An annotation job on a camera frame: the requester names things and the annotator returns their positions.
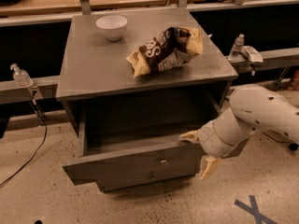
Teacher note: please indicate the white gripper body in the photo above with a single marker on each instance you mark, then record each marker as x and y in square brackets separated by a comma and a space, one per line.
[211, 140]

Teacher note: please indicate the grey drawer cabinet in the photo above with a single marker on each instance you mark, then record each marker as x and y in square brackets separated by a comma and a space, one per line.
[96, 75]

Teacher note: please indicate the clear plastic water bottle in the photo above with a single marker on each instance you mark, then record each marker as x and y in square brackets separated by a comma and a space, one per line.
[236, 47]

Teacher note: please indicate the white ceramic bowl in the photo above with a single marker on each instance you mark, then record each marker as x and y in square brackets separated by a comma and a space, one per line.
[112, 27]

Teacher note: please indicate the grey top drawer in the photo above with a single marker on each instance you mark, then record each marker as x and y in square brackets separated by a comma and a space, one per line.
[108, 151]

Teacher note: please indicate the crumpled paper on rail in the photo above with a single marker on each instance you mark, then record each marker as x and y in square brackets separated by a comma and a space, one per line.
[252, 54]

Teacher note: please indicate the clear sanitizer pump bottle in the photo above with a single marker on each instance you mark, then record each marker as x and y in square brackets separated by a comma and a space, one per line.
[21, 76]

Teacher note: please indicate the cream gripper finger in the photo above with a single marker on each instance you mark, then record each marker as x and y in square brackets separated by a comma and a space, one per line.
[208, 166]
[190, 136]

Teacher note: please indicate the blue tape cross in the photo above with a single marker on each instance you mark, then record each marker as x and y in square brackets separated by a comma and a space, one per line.
[253, 209]

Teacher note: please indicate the grey metal rail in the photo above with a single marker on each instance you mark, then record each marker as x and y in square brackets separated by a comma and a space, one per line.
[45, 87]

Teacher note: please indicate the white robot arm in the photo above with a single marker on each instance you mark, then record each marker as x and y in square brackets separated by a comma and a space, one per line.
[253, 109]

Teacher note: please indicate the brown yellow chip bag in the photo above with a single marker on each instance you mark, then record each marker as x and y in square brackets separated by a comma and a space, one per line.
[169, 49]

